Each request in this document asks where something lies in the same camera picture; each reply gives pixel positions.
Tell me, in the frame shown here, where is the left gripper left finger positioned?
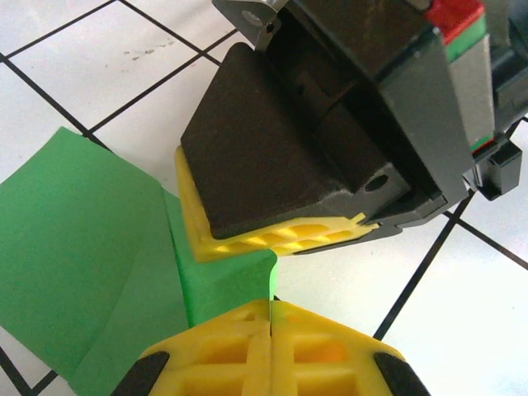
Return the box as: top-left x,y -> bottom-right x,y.
109,299 -> 272,396

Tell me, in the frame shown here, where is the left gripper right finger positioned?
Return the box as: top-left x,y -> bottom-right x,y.
270,300 -> 432,396

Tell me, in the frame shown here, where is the green cloth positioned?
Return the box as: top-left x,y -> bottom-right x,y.
0,126 -> 278,396

